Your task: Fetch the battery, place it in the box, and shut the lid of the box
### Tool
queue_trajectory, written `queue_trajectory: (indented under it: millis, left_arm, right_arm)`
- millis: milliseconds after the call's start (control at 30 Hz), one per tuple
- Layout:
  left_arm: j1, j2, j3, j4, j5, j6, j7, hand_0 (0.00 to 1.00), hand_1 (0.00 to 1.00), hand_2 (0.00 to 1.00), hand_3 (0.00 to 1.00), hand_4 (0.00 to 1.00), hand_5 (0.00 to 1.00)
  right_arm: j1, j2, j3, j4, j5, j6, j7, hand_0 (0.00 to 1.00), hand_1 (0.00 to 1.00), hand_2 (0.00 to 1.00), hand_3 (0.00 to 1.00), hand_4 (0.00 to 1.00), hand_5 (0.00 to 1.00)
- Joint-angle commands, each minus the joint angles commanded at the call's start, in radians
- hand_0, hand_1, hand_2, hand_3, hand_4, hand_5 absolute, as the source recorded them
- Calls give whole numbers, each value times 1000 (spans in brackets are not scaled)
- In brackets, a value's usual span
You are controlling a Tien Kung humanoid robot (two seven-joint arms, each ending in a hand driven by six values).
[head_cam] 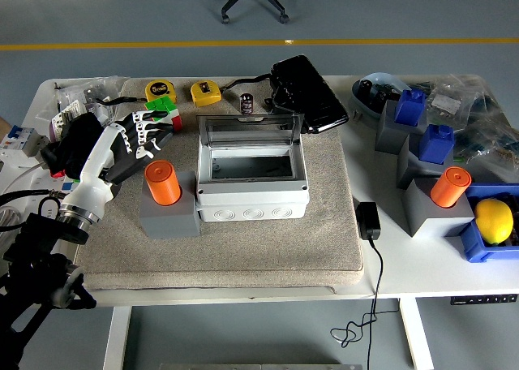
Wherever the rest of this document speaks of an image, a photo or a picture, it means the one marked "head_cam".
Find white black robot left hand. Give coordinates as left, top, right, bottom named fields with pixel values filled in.
left=58, top=109, right=179, bottom=225

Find orange cylinder battery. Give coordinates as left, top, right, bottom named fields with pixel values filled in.
left=430, top=166, right=473, bottom=209
left=144, top=160, right=182, bottom=206

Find grey junction box clear lid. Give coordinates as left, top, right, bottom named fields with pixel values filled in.
left=195, top=112, right=311, bottom=224

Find black cloth bundle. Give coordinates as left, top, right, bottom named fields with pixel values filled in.
left=40, top=112, right=110, bottom=180

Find purple packet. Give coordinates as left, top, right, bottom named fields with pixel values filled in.
left=48, top=114, right=66, bottom=142

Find white power strip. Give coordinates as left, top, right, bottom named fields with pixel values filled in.
left=24, top=169, right=82, bottom=225

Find clear plastic bags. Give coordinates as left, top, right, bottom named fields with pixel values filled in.
left=52, top=76, right=131, bottom=127

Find white blue circuit breaker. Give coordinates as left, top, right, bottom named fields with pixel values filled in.
left=0, top=125, right=49, bottom=169

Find large colourful puzzle cube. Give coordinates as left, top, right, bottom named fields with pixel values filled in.
left=142, top=95, right=183, bottom=134

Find grey block with round hole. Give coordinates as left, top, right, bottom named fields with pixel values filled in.
left=401, top=177, right=475, bottom=238
left=138, top=170, right=203, bottom=239

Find round yellow tape measure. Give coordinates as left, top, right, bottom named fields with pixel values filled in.
left=144, top=80, right=178, bottom=102

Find squarish yellow tape measure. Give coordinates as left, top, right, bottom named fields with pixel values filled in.
left=190, top=80, right=223, bottom=108

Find grey-brown mat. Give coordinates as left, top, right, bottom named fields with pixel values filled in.
left=75, top=76, right=365, bottom=293

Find white table leg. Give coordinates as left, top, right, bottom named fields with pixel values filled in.
left=101, top=306, right=133, bottom=370
left=399, top=298, right=435, bottom=370

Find glossy black case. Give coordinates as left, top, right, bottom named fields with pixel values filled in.
left=269, top=54, right=350, bottom=135

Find light blue bowl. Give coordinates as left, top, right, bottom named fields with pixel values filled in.
left=350, top=71, right=413, bottom=122

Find black power adapter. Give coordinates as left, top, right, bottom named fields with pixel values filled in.
left=354, top=201, right=382, bottom=241

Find grey block holder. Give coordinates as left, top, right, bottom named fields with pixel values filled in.
left=374, top=99, right=429, bottom=155
left=396, top=133, right=467, bottom=191

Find blue plastic block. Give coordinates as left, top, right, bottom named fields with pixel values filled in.
left=393, top=88, right=427, bottom=127
left=418, top=124, right=456, bottom=164

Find clear bag of grey parts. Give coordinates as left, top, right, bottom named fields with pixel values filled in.
left=425, top=80, right=478, bottom=122

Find blue plastic bin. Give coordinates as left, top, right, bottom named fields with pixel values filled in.
left=457, top=183, right=519, bottom=264

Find clear bag of dark components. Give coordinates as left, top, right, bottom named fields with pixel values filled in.
left=453, top=93, right=519, bottom=184

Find yellow lemon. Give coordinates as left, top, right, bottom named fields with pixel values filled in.
left=473, top=198, right=515, bottom=246

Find black table control panel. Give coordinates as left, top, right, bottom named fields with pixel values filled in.
left=449, top=294, right=519, bottom=306

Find black tape measure strap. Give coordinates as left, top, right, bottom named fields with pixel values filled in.
left=93, top=97, right=148, bottom=105

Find white cable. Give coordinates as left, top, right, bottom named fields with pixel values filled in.
left=0, top=162, right=45, bottom=196

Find black case strap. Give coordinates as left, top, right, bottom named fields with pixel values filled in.
left=221, top=73, right=273, bottom=93

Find black adapter cord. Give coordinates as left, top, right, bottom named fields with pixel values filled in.
left=330, top=238, right=401, bottom=370

